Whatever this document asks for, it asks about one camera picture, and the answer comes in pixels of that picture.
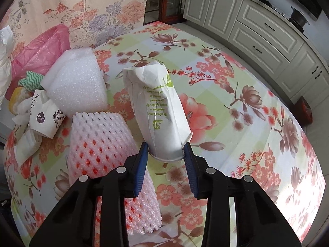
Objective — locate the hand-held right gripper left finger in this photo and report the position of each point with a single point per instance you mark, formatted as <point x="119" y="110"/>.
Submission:
<point x="140" y="169"/>

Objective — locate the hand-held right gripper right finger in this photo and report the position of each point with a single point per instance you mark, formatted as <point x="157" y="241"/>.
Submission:
<point x="191" y="172"/>

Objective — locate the pink foam fruit net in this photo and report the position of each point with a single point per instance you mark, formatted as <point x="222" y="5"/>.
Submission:
<point x="102" y="144"/>

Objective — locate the white paper cup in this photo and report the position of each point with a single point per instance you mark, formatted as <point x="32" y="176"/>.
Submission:
<point x="154" y="108"/>

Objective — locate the stepped white foam block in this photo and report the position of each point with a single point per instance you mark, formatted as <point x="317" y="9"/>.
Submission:
<point x="77" y="87"/>

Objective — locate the ornament-print tissue packet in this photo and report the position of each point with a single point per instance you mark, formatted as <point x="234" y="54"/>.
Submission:
<point x="41" y="118"/>

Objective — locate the plain white tissue pack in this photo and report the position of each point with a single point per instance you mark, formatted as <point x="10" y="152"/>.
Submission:
<point x="25" y="144"/>

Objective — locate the white tissue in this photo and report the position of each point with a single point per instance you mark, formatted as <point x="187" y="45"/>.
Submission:
<point x="24" y="108"/>

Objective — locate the green striped cloth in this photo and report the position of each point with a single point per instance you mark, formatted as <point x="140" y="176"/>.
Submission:
<point x="33" y="81"/>

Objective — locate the yellow sponge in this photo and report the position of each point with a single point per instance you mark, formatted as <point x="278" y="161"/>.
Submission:
<point x="15" y="97"/>

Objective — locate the pink plastic trash bag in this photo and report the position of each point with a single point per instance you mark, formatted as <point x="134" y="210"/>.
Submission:
<point x="38" y="54"/>

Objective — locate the white plastic bag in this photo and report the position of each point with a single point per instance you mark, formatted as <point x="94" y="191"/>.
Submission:
<point x="5" y="64"/>

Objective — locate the red floor bin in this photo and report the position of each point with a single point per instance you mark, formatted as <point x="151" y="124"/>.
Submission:
<point x="305" y="110"/>

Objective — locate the white base kitchen cabinets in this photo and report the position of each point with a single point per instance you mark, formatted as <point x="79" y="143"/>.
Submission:
<point x="257" y="30"/>

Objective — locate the wooden glass-door cabinet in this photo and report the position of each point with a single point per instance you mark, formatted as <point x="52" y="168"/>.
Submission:
<point x="167" y="5"/>

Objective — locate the floral curtain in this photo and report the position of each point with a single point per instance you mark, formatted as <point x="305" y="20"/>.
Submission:
<point x="77" y="5"/>

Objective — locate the black gas stove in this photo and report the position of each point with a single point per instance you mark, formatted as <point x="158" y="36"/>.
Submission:
<point x="267" y="2"/>

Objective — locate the black cooking pot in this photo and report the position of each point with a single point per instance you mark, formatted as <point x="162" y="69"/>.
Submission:
<point x="298" y="18"/>

